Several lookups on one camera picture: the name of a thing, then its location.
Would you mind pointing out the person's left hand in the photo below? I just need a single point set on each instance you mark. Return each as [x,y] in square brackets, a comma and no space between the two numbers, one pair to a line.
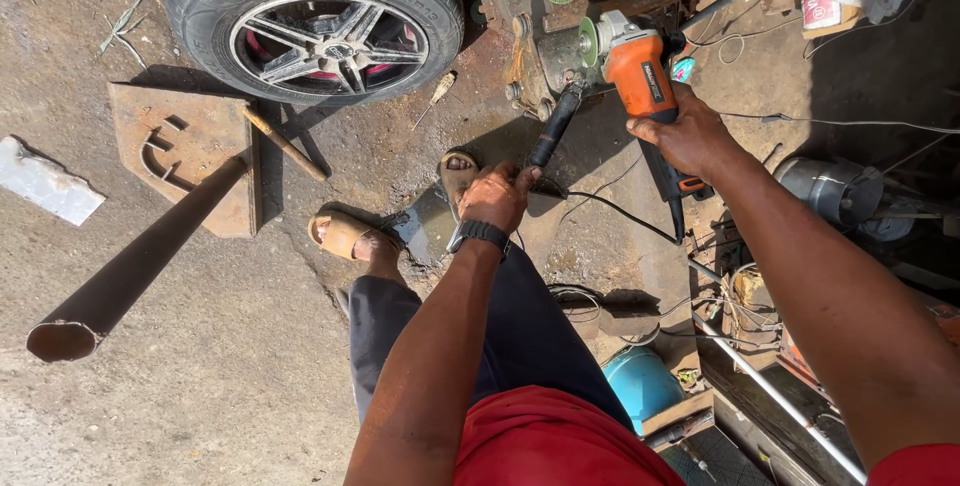
[495,197]

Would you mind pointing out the person's right hand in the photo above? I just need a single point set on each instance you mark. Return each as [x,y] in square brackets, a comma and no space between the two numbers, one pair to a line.
[686,137]

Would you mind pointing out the orange angle grinder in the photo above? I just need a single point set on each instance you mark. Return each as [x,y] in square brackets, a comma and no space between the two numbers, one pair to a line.
[637,73]

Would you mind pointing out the black wristwatch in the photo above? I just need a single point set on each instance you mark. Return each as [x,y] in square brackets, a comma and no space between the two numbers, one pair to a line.
[480,235]

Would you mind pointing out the tan sandal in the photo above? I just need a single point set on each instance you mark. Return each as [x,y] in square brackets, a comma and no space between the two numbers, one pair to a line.
[457,175]
[339,235]

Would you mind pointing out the shiny metal sheet piece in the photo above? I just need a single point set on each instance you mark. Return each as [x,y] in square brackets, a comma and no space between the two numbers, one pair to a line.
[420,227]

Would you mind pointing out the dark blue trousers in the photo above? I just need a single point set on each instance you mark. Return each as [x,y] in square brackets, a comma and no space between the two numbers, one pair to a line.
[517,328]

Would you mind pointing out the grey metal canister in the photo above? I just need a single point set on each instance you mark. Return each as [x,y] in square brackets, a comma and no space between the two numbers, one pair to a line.
[829,187]

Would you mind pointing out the rusty bench vise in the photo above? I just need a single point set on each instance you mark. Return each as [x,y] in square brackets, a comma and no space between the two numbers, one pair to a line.
[540,51]

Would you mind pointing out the blue gas cylinder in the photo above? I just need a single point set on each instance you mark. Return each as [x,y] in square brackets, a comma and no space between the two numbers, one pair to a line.
[641,385]

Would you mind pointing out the red shirt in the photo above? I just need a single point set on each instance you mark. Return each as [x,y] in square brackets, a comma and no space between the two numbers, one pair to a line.
[562,441]

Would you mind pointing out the car wheel with alloy rim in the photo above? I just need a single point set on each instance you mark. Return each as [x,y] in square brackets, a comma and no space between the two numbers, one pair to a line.
[315,17]

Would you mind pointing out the white metal tube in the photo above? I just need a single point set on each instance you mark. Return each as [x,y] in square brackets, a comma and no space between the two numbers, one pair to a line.
[776,396]

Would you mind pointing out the rusty cut-out steel plate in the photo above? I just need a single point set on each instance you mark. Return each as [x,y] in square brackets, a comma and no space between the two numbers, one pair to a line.
[187,152]

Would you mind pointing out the long dark metal pipe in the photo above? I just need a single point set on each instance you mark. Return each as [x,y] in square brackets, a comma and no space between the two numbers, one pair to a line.
[135,268]

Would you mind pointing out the flat shiny metal scrap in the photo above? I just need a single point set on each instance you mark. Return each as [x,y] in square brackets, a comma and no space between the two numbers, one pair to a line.
[49,182]

